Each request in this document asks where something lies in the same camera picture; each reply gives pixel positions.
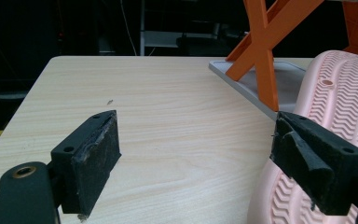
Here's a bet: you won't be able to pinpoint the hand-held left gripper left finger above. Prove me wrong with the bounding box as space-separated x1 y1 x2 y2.
49 109 122 217

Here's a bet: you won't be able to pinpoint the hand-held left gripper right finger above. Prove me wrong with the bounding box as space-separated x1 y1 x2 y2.
269 110 358 217

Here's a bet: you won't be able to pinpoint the pink slipper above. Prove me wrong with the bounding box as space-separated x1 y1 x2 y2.
246 49 358 224

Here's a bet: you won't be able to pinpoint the white shoe rack orange legs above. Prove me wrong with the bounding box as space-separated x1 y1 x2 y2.
208 0 358 121

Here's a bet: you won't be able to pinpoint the white cable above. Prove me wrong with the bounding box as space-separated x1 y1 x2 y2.
119 0 138 57

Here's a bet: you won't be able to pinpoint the white desk frame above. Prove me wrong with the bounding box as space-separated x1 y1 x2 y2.
139 0 222 57

